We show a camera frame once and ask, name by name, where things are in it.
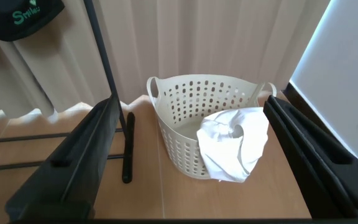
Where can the white laundry basket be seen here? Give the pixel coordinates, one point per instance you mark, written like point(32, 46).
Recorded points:
point(185, 127)

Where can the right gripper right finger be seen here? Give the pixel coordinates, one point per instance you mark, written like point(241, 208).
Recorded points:
point(331, 174)

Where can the white garment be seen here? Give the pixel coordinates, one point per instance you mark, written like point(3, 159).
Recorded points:
point(228, 155)

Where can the beige curtain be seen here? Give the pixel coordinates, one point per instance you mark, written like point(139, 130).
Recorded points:
point(197, 37)

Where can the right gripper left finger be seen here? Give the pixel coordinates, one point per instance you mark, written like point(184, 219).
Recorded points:
point(70, 174)

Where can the black clothes rack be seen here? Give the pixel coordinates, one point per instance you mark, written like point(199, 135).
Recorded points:
point(128, 149)

